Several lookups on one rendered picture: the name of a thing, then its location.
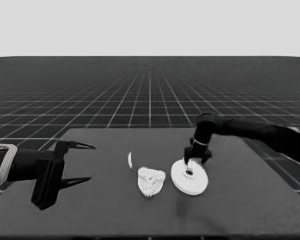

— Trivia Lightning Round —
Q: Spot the round white carrier with pins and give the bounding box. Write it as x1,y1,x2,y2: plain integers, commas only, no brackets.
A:
137,166,167,198

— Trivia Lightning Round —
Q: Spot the large thick white disc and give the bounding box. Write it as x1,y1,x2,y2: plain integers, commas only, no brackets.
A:
170,157,210,197

